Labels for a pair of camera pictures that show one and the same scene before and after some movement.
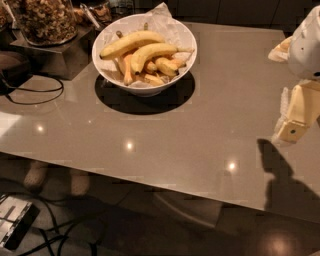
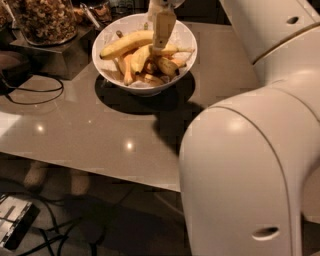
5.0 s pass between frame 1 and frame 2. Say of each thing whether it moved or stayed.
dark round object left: stayed
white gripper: moved
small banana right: stayed
